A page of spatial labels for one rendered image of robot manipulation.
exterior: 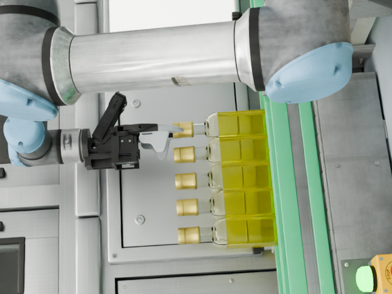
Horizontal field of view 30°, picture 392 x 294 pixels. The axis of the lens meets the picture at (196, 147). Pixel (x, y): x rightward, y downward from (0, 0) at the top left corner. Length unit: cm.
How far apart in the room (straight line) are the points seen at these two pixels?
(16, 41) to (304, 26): 40
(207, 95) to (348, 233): 55
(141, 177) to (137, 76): 67
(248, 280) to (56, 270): 43
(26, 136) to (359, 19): 66
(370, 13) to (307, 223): 40
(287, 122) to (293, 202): 16
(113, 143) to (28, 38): 51
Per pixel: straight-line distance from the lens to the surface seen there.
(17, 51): 107
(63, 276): 166
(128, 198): 166
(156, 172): 167
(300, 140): 143
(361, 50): 151
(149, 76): 102
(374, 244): 137
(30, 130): 144
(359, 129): 143
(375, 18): 141
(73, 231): 168
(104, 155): 155
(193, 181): 151
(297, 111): 145
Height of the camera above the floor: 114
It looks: 1 degrees down
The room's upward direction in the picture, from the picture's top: 93 degrees counter-clockwise
